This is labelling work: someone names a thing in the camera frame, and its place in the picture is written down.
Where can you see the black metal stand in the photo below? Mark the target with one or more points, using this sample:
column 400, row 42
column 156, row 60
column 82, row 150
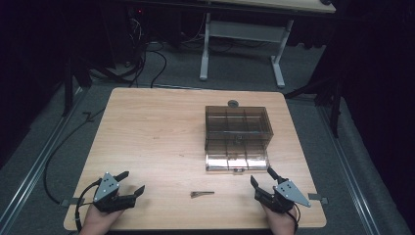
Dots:
column 70, row 81
column 329, row 98

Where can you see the person's left hand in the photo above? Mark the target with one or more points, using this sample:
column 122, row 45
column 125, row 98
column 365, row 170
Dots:
column 98, row 221

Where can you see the white-legged desk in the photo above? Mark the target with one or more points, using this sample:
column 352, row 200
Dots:
column 248, row 29

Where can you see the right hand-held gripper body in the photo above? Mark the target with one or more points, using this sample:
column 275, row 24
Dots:
column 284, row 194

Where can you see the aluminium floor rail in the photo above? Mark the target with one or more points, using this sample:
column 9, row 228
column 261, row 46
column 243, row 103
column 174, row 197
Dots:
column 350, row 166
column 39, row 160

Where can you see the grey round table grommet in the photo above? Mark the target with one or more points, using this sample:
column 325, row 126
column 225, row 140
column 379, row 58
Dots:
column 233, row 103

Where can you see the brown transparent compartment box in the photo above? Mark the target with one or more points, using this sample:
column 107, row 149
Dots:
column 237, row 137

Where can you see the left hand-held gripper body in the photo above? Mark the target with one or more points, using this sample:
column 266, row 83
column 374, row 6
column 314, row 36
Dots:
column 107, row 192

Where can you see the person's right hand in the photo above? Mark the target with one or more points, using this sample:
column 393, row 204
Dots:
column 281, row 222

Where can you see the grey table bracket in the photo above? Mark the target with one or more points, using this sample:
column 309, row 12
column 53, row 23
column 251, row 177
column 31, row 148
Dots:
column 68, row 202
column 318, row 197

